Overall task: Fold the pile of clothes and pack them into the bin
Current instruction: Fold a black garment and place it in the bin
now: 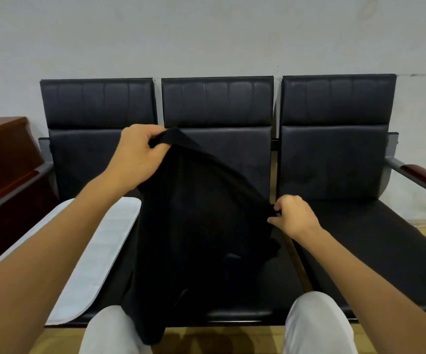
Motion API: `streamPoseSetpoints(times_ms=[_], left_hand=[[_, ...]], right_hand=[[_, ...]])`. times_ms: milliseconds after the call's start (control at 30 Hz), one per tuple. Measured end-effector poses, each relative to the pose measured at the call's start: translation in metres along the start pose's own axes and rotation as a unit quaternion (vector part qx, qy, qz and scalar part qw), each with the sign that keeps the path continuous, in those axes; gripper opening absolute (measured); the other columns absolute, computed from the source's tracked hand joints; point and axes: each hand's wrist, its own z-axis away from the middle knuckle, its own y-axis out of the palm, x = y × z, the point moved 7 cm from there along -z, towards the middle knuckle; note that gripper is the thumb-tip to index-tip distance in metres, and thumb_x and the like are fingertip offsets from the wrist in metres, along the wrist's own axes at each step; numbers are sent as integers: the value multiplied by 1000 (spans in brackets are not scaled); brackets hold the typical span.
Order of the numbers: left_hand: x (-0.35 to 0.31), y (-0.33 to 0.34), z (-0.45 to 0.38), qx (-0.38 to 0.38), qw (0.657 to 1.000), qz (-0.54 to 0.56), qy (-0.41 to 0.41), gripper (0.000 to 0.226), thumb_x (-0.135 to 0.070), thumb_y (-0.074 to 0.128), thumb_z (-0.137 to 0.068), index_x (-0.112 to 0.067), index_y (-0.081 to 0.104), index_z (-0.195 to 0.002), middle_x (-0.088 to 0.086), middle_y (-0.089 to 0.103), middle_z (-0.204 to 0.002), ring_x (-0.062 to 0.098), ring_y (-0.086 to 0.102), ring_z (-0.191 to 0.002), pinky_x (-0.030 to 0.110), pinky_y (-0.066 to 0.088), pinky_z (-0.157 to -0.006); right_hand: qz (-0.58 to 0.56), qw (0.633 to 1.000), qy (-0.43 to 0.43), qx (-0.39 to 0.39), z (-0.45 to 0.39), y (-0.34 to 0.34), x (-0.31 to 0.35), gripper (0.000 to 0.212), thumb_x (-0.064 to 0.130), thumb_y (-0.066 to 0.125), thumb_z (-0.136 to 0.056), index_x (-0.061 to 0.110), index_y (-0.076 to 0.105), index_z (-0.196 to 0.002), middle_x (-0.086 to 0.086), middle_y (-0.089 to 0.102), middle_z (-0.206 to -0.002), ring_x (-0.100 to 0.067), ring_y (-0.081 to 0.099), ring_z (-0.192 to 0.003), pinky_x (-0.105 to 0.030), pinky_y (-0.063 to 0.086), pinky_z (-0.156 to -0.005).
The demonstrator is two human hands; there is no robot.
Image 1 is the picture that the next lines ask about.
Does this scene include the white folded cloth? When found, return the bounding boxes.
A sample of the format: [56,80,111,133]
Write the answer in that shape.
[0,197,142,326]

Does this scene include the person's leg white trousers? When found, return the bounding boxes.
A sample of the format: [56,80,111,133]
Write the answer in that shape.
[282,291,358,354]
[79,305,144,354]

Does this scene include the person's left hand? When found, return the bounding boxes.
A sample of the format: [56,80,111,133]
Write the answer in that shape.
[104,124,172,194]

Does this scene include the person's left leg white trousers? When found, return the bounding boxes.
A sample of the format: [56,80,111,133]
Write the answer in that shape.
[79,305,144,354]

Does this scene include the dark brown wooden cabinet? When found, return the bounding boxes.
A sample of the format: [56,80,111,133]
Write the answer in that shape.
[0,117,61,276]

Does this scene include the person's left forearm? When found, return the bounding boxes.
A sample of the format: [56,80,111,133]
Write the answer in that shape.
[0,174,140,354]

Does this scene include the grey metal armrest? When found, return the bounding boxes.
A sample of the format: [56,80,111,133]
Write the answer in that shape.
[0,162,55,222]

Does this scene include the person's right forearm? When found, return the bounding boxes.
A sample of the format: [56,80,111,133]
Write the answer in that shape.
[293,226,426,354]

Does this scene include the black three-seat bench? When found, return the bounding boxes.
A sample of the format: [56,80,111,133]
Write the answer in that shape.
[38,74,426,325]

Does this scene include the grey armrest with wooden pad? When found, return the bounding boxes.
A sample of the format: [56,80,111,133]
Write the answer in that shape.
[384,156,426,204]

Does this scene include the black garment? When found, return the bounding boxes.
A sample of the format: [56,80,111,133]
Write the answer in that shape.
[120,127,282,346]

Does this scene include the person's right leg white trousers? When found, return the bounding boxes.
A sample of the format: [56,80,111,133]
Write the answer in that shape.
[282,291,358,354]

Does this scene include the person's right hand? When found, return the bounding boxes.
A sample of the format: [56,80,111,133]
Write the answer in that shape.
[267,195,323,241]

